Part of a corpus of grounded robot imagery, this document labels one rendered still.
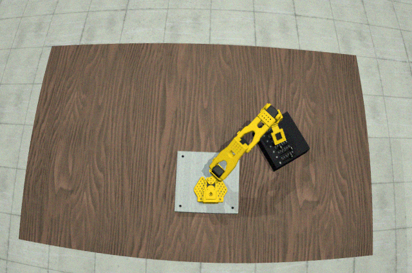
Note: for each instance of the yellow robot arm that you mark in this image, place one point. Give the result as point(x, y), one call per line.
point(268, 115)

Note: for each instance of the black lighting desk panel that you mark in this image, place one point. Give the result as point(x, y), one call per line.
point(293, 147)

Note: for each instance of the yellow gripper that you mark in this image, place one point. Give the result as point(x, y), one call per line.
point(278, 134)

